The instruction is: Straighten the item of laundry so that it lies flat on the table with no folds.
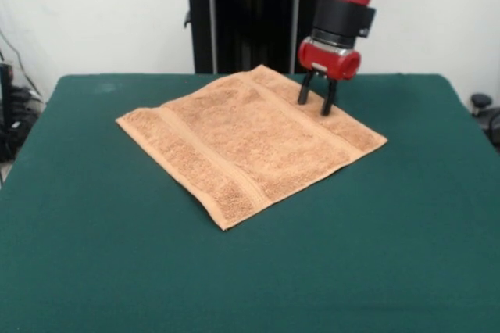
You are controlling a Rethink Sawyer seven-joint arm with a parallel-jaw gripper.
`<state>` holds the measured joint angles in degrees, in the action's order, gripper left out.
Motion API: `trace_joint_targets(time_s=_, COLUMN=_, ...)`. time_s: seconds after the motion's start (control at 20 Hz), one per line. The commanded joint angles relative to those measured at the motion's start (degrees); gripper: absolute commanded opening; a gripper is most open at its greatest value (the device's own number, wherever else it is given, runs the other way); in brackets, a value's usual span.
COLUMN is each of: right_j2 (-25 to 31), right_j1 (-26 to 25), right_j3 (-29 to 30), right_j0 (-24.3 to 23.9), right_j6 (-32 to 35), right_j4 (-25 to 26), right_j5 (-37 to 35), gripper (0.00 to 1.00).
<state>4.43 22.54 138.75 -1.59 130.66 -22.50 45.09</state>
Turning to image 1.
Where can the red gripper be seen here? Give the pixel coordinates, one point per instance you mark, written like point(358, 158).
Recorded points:
point(328, 61)

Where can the tan terry cloth towel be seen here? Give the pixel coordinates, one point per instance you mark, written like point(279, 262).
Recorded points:
point(250, 141)

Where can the dark green table cloth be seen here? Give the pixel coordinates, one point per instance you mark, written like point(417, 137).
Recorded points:
point(410, 212)

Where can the black plug bundle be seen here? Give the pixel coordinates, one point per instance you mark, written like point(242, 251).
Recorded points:
point(25, 100)

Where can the black upright device, red light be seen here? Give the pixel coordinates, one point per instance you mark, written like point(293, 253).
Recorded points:
point(6, 114)

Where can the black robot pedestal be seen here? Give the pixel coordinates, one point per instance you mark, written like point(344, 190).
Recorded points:
point(250, 24)

